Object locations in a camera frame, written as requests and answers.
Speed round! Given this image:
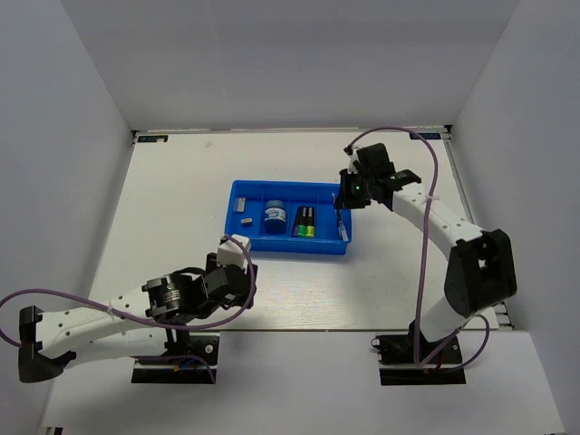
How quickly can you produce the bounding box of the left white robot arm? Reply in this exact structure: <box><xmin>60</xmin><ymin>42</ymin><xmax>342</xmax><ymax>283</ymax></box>
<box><xmin>17</xmin><ymin>253</ymin><xmax>258</xmax><ymax>383</ymax></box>

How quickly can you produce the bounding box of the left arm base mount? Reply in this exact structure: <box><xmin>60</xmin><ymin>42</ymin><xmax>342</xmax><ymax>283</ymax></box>
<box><xmin>130</xmin><ymin>332</ymin><xmax>220</xmax><ymax>385</ymax></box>

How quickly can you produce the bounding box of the purple cable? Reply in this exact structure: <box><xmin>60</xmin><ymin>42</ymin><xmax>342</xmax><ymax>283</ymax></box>
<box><xmin>343</xmin><ymin>126</ymin><xmax>490</xmax><ymax>371</ymax></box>
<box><xmin>0</xmin><ymin>234</ymin><xmax>257</xmax><ymax>382</ymax></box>

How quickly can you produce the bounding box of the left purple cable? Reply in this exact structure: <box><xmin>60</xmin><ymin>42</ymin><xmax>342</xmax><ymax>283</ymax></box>
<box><xmin>0</xmin><ymin>234</ymin><xmax>257</xmax><ymax>382</ymax></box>

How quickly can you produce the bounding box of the green black highlighter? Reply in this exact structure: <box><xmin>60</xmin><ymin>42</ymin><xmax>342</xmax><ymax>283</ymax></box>
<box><xmin>295</xmin><ymin>207</ymin><xmax>307</xmax><ymax>237</ymax></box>

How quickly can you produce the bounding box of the right table corner label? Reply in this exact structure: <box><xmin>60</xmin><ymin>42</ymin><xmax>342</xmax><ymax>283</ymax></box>
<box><xmin>410</xmin><ymin>131</ymin><xmax>441</xmax><ymax>140</ymax></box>

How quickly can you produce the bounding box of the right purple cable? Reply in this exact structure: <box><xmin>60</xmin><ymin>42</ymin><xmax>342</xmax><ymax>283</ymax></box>
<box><xmin>343</xmin><ymin>126</ymin><xmax>490</xmax><ymax>371</ymax></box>

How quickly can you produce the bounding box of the yellow black highlighter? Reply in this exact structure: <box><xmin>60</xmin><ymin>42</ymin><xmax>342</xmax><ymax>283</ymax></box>
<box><xmin>305</xmin><ymin>207</ymin><xmax>315</xmax><ymax>238</ymax></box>

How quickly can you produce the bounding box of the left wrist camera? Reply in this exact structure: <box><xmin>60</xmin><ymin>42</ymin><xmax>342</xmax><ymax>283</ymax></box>
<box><xmin>217</xmin><ymin>234</ymin><xmax>251</xmax><ymax>269</ymax></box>

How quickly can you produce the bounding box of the left table corner label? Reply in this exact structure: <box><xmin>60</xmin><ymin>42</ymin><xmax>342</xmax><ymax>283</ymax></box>
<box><xmin>137</xmin><ymin>135</ymin><xmax>169</xmax><ymax>143</ymax></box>

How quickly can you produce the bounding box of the blue correction tape roll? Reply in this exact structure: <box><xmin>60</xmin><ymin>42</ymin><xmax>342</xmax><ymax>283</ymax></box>
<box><xmin>263</xmin><ymin>199</ymin><xmax>287</xmax><ymax>235</ymax></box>

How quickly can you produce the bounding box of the blue plastic divided tray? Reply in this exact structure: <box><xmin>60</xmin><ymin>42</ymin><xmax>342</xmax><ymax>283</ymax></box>
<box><xmin>225</xmin><ymin>180</ymin><xmax>353</xmax><ymax>255</ymax></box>

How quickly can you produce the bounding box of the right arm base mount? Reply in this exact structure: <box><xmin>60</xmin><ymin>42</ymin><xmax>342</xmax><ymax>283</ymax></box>
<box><xmin>373</xmin><ymin>333</ymin><xmax>467</xmax><ymax>386</ymax></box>

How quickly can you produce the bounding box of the table corner label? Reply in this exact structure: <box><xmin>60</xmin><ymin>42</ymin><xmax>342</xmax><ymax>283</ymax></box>
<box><xmin>137</xmin><ymin>135</ymin><xmax>169</xmax><ymax>143</ymax></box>
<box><xmin>410</xmin><ymin>131</ymin><xmax>441</xmax><ymax>140</ymax></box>

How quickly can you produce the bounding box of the white eraser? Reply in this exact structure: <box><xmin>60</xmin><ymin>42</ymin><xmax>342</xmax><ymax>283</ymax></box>
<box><xmin>233</xmin><ymin>197</ymin><xmax>247</xmax><ymax>213</ymax></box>

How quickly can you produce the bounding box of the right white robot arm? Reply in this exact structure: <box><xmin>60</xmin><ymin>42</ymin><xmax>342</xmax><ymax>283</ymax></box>
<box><xmin>334</xmin><ymin>143</ymin><xmax>517</xmax><ymax>362</ymax></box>

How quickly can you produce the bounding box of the green pen refill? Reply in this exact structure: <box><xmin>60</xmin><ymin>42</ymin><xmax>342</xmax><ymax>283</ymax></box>
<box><xmin>337</xmin><ymin>219</ymin><xmax>349</xmax><ymax>242</ymax></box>

